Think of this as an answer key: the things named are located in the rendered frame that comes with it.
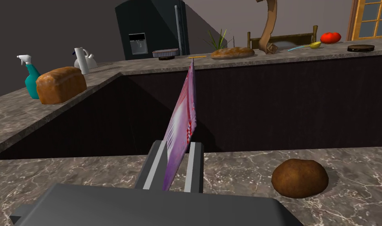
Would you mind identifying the brown round potato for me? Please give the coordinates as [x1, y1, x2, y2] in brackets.
[271, 158, 329, 199]

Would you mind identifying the teal spray bottle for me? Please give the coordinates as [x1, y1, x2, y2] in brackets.
[16, 55, 41, 100]

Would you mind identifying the brown bread loaf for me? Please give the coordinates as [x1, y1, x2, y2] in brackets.
[36, 66, 88, 105]

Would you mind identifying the green potted plant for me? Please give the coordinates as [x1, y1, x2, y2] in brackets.
[204, 29, 235, 51]

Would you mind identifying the wooden framed window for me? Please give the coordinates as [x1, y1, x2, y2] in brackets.
[346, 0, 382, 41]

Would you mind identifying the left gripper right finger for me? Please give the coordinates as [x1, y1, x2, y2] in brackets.
[183, 142, 205, 193]

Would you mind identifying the brown wooden chair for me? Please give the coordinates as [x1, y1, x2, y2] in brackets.
[247, 25, 318, 51]

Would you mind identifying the red tomato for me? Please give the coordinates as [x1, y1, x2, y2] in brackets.
[320, 32, 342, 44]

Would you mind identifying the long brown baguette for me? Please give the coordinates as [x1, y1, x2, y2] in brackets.
[210, 47, 256, 60]

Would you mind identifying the yellow and blue ladle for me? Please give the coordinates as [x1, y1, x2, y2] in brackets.
[287, 41, 322, 52]

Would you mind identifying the white paper towel roll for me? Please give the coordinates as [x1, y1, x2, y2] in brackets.
[74, 47, 90, 75]

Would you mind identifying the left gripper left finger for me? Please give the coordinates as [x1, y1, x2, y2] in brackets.
[135, 140, 168, 191]

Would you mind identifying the black refrigerator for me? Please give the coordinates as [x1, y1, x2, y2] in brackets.
[115, 0, 190, 60]

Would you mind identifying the purple book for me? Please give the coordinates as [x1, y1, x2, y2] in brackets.
[162, 59, 197, 192]

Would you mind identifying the black round plate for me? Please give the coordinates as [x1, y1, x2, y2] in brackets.
[347, 44, 375, 53]

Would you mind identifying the grey rectangular tray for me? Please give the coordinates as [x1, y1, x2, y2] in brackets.
[152, 48, 180, 58]

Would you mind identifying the brown curved wooden statue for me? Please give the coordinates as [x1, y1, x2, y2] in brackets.
[255, 0, 279, 55]

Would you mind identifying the white kettle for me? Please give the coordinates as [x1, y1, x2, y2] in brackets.
[72, 50, 98, 70]

